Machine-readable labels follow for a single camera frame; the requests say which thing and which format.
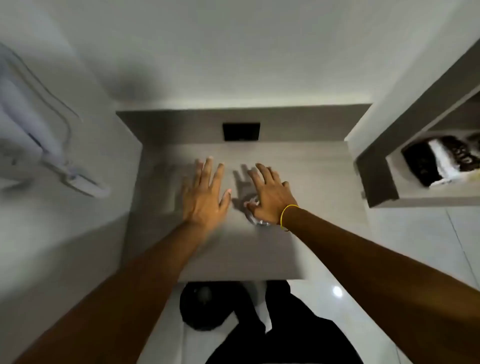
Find person's left hand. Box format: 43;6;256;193
181;157;232;230

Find person's right hand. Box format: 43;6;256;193
244;163;299;227

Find person's right forearm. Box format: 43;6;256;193
282;206;480;364

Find person's left forearm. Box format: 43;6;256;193
14;220;223;364

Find clear glass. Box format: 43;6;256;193
245;196;272;228

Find yellow wristband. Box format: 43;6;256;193
280;204;301;230

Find black round waste bin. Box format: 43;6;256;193
179;281;244;332

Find person's black trousers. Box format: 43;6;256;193
205;280;364;364

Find black packet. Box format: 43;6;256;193
401;140;440;187

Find white folded cloth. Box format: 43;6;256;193
427;139;469;187

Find dark patterned packet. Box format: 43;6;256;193
440;135;480;172

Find black rectangular wall plate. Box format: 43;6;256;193
222;122;261;142

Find grey wall niche shelf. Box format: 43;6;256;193
354;39;480;209

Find white hair dryer cord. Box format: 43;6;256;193
0;42;84;166

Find white wall hair dryer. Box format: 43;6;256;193
0;49;112;199

